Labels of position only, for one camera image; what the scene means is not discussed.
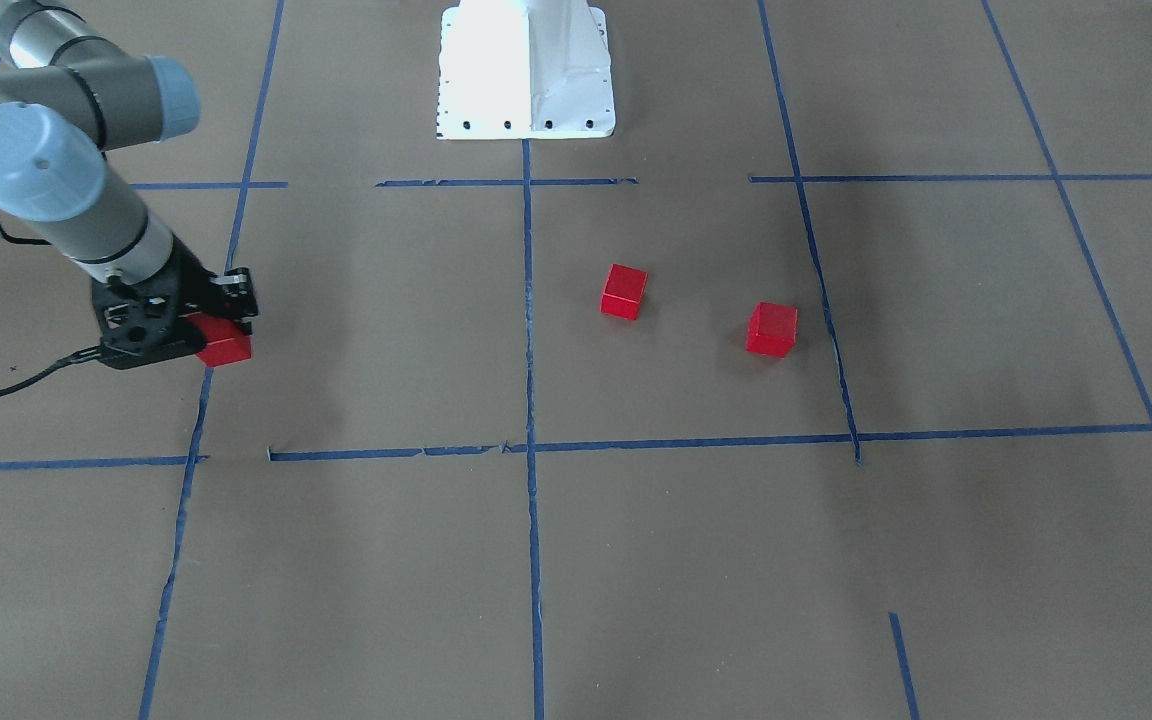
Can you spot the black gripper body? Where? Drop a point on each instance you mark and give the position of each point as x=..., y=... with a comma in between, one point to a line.
x=192, y=283

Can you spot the red block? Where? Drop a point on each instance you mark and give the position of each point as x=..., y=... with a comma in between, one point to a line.
x=623, y=292
x=772, y=330
x=225, y=341

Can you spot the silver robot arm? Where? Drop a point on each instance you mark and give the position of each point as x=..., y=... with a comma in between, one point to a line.
x=68, y=96

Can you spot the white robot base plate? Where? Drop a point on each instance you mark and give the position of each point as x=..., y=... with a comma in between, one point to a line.
x=519, y=70

